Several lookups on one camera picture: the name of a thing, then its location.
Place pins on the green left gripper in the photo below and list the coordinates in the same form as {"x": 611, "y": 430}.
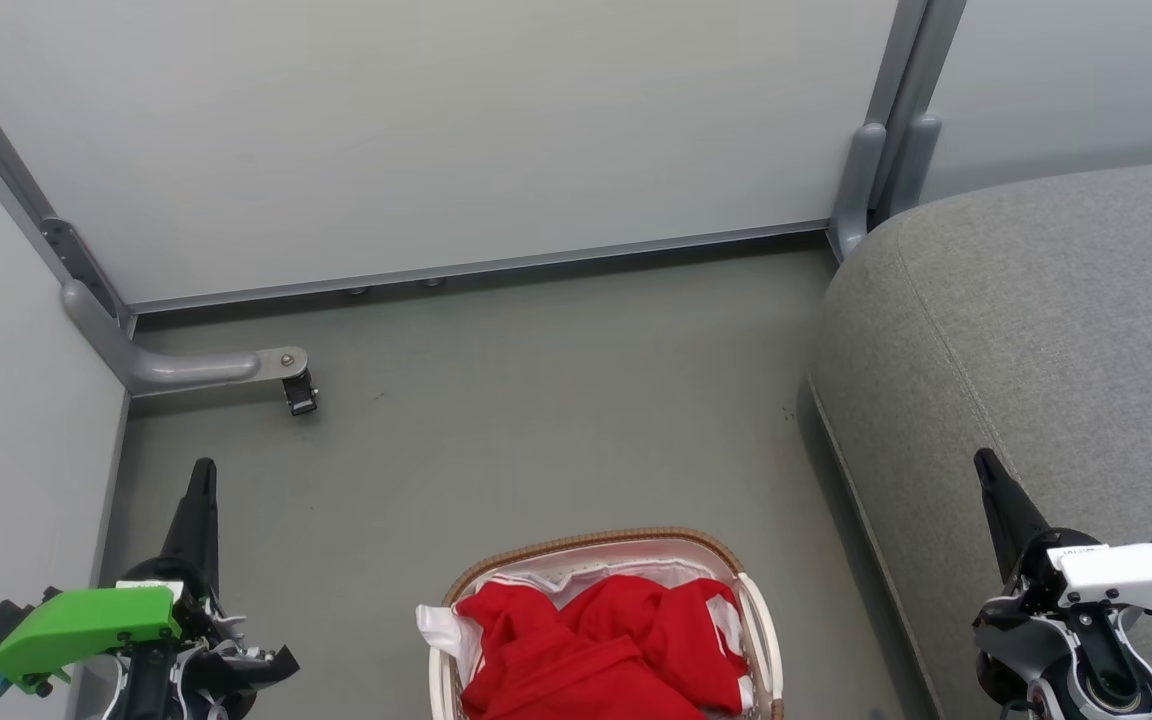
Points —
{"x": 86, "y": 625}

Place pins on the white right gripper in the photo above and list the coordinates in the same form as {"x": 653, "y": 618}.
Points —
{"x": 1126, "y": 580}

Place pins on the red garment with white trim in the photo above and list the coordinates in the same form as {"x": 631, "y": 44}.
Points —
{"x": 596, "y": 650}

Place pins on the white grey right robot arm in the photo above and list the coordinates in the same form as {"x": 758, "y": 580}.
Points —
{"x": 1116, "y": 695}

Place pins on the grey fabric sofa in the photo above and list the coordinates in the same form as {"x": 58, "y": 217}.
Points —
{"x": 1036, "y": 320}

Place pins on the grey curved partition foot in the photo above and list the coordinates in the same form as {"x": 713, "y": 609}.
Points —
{"x": 186, "y": 368}

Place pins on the black caster wheel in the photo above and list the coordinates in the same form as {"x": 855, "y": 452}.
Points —
{"x": 301, "y": 400}

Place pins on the white laundry basket brown rim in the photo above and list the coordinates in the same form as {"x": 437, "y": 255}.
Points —
{"x": 764, "y": 650}

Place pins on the black partition hinge plate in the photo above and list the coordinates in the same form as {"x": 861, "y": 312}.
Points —
{"x": 76, "y": 262}

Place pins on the white basket liner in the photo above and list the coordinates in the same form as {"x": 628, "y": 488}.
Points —
{"x": 576, "y": 580}

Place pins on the aluminium partition rail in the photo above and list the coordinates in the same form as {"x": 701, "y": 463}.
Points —
{"x": 486, "y": 268}

